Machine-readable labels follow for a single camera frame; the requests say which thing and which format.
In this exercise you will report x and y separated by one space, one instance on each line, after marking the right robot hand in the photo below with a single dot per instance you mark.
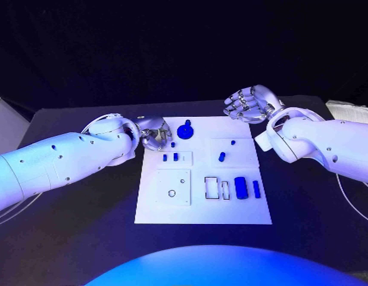
254 105

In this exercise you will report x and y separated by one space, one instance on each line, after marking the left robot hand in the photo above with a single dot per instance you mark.
153 134

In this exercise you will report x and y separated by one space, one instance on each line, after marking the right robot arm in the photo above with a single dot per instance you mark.
332 143

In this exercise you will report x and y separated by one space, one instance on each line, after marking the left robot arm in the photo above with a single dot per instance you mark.
42 165

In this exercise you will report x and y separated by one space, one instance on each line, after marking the white task board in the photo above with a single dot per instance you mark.
199 210

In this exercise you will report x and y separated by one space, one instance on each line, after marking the blue gear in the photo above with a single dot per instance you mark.
185 131

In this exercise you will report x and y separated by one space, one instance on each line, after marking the white crumpled cloth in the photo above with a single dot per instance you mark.
355 111

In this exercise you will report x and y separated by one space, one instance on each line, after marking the large blue cylinder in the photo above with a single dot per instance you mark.
241 187

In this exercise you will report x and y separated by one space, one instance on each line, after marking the thin blue cylinder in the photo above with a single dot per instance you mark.
257 189

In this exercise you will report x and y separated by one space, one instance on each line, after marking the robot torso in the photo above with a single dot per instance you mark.
222 268

